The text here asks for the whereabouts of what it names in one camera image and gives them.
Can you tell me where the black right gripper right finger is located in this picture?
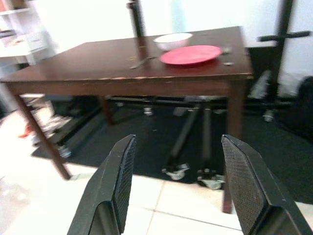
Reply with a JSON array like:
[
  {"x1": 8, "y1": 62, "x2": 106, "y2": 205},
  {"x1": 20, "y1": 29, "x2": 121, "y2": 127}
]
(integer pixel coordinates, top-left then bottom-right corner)
[{"x1": 221, "y1": 134, "x2": 313, "y2": 235}]

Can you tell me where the dark brown wooden table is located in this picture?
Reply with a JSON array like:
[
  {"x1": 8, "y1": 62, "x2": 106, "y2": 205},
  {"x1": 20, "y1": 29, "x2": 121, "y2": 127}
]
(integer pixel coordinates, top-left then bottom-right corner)
[{"x1": 0, "y1": 26, "x2": 254, "y2": 214}]

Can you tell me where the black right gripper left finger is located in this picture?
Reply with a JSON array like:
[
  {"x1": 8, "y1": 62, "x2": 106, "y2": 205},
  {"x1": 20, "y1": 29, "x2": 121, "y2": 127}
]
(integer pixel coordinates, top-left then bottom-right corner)
[{"x1": 67, "y1": 134, "x2": 137, "y2": 235}]

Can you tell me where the red round plate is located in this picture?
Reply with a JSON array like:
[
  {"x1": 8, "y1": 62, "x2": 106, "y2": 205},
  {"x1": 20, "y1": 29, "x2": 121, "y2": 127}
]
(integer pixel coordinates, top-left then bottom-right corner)
[{"x1": 159, "y1": 45, "x2": 224, "y2": 66}]

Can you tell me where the black wheeled metal frame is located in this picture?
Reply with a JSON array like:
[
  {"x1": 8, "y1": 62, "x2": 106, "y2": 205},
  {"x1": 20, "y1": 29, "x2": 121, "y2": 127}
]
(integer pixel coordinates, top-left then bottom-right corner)
[{"x1": 55, "y1": 0, "x2": 311, "y2": 190}]

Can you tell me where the white shelf unit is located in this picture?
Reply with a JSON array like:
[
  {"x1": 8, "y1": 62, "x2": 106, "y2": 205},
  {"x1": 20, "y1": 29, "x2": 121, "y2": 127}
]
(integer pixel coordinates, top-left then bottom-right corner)
[{"x1": 0, "y1": 0, "x2": 53, "y2": 66}]

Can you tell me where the silver knife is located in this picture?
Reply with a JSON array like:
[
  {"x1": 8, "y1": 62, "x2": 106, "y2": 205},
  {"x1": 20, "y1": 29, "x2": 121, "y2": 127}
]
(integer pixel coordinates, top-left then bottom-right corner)
[{"x1": 129, "y1": 56, "x2": 157, "y2": 70}]

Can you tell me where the black bag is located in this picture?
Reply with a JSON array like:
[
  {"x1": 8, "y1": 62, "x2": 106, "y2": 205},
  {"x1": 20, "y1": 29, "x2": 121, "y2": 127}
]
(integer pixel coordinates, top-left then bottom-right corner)
[{"x1": 281, "y1": 75, "x2": 313, "y2": 145}]

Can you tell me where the black floor mat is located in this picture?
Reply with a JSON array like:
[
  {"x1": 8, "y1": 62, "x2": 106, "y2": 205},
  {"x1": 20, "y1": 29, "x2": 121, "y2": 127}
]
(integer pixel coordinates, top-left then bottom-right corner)
[{"x1": 31, "y1": 96, "x2": 313, "y2": 205}]

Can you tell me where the white bowl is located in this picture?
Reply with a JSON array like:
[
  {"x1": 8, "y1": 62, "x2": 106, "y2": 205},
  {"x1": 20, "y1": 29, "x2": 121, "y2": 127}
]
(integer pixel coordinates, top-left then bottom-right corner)
[{"x1": 153, "y1": 32, "x2": 193, "y2": 51}]

